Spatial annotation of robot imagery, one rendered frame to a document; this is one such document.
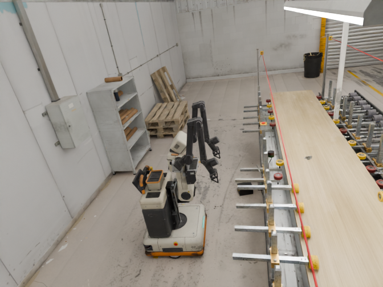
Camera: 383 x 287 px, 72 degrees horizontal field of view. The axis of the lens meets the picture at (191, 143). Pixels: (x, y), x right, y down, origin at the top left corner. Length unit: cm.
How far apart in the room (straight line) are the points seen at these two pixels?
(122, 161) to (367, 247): 373
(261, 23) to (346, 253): 865
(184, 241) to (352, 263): 161
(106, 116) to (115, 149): 61
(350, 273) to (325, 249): 20
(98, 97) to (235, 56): 664
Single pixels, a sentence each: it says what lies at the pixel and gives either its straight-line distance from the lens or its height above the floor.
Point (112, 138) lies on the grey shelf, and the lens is 457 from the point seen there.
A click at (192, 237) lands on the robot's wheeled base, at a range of 298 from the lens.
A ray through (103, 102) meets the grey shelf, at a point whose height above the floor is 136.
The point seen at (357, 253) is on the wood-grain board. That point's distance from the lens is 211.
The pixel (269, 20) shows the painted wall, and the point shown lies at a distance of 996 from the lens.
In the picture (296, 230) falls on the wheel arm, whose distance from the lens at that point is 207.
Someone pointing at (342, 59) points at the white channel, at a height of 166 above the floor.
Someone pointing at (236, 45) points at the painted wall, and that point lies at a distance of 1003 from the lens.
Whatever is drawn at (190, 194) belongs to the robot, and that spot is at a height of 74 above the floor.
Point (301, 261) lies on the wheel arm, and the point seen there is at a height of 96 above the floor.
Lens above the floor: 243
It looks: 26 degrees down
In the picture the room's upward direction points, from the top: 9 degrees counter-clockwise
